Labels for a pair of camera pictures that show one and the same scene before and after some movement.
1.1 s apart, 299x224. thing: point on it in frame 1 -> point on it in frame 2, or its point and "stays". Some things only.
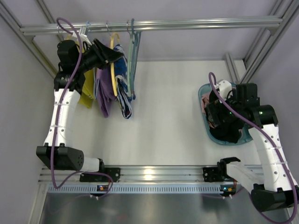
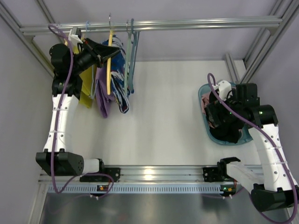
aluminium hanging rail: x=269 y=23 stays
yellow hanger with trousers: x=112 y=68 -> x=110 y=49
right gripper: x=215 y=114 stays
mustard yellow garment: x=87 y=95 stays
